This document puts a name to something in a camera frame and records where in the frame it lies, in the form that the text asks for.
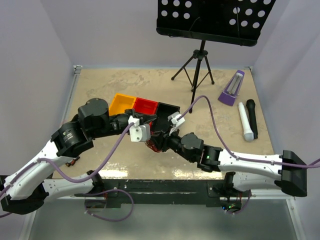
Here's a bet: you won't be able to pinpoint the black microphone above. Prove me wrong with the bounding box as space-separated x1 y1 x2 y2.
246 99 258 140

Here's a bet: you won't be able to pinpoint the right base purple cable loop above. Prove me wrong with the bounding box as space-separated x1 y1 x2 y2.
224 189 255 216

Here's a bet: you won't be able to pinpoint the black plastic bin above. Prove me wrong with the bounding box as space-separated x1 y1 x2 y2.
151 102 180 132

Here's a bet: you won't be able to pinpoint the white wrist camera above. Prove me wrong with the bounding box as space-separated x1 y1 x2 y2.
167 111 185 136
128 116 151 143

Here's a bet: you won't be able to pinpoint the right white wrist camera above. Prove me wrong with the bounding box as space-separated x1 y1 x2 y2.
167 111 185 136

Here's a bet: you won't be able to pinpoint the small printed sticker card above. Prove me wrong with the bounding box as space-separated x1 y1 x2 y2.
65 156 80 167

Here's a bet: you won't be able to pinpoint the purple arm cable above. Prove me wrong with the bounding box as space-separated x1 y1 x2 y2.
178 95 320 168
0 122 133 218

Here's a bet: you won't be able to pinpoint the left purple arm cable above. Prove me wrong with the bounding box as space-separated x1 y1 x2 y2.
0 122 133 218

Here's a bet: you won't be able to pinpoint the orange plastic bin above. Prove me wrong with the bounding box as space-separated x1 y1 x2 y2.
109 93 136 116

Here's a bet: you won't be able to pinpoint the black music stand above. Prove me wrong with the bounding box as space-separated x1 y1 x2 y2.
155 0 277 114

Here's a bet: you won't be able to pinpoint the white microphone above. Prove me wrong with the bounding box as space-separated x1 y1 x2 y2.
238 102 254 142

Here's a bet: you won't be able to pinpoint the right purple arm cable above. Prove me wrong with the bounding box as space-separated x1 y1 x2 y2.
178 95 320 168

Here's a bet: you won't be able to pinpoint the red brown cable bundle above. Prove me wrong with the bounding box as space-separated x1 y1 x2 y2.
144 139 161 153

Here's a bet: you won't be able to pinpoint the aluminium frame rail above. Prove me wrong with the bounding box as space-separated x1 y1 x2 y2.
30 179 297 201

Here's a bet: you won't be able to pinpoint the red plastic bin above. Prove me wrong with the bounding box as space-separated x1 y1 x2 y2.
129 97 158 118

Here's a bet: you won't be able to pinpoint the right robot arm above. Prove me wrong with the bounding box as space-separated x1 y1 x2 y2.
146 131 308 197

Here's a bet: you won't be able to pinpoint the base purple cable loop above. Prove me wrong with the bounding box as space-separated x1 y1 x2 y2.
83 188 136 222
224 189 255 216

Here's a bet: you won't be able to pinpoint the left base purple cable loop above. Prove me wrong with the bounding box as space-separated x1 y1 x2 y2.
83 188 136 222

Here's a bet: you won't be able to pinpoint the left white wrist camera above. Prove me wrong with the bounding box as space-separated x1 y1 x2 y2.
128 116 151 143

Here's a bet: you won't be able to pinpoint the purple metronome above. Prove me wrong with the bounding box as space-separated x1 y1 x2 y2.
218 70 245 107

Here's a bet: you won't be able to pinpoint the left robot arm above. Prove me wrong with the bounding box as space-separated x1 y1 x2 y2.
0 98 157 215

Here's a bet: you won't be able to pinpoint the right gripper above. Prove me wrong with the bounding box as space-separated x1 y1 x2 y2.
148 124 195 163

